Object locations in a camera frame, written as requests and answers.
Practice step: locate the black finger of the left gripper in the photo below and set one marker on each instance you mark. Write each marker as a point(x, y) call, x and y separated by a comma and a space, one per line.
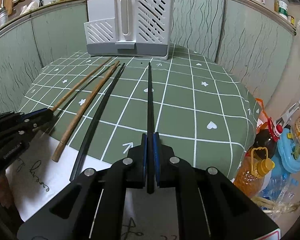
point(19, 130)

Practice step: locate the brown wooden chopstick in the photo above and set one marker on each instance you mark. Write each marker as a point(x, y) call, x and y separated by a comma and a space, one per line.
point(76, 86)
point(70, 129)

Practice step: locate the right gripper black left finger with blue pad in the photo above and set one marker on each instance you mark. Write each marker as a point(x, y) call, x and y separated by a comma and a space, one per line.
point(91, 206)

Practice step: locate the green label plastic bottle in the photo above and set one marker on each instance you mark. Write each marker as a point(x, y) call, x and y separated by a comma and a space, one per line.
point(283, 8)

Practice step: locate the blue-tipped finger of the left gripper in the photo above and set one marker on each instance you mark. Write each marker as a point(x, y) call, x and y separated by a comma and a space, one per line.
point(38, 117)

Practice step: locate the green checkered tablecloth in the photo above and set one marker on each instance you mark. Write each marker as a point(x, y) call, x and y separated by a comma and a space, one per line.
point(200, 110)

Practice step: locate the dark soy sauce bottle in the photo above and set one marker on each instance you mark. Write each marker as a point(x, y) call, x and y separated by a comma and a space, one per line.
point(267, 139)

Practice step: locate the orange plastic bag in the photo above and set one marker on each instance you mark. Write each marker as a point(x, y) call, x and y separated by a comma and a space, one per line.
point(262, 116)

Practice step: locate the yellow cooking oil jug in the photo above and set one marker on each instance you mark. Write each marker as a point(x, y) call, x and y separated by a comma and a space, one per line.
point(251, 174)

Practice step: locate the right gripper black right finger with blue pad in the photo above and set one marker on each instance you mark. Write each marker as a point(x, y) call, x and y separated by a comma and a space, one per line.
point(209, 205)

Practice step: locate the light blue plastic toy box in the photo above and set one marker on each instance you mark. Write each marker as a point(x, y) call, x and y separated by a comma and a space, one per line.
point(289, 151)

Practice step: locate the white pipe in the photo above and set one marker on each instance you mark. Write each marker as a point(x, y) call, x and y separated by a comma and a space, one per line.
point(284, 119)

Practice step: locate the black chopstick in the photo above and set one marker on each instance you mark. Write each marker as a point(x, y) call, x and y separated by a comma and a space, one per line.
point(77, 167)
point(150, 131)

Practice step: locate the white grey utensil holder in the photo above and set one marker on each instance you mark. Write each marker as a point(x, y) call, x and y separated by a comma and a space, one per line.
point(129, 27)

